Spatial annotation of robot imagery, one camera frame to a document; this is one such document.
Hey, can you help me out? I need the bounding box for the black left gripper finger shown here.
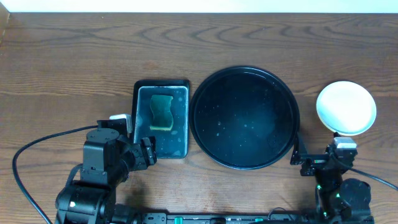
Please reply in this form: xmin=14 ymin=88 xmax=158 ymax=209
xmin=141 ymin=136 xmax=157 ymax=166
xmin=131 ymin=144 xmax=149 ymax=171

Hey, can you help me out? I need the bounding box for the green yellow sponge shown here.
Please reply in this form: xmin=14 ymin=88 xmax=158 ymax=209
xmin=150 ymin=95 xmax=174 ymax=131

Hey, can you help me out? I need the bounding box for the pale green plate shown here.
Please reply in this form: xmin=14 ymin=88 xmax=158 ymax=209
xmin=316 ymin=81 xmax=377 ymax=136

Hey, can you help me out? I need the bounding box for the round black tray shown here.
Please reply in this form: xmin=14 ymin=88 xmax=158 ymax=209
xmin=189 ymin=66 xmax=300 ymax=170

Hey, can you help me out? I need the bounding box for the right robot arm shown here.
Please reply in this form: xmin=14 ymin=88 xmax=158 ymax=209
xmin=290 ymin=133 xmax=374 ymax=223

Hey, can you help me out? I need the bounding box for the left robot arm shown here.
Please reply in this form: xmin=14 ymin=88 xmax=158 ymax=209
xmin=55 ymin=119 xmax=157 ymax=223

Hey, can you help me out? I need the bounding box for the black rectangular water tray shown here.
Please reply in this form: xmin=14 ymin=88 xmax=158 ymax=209
xmin=131 ymin=80 xmax=190 ymax=159

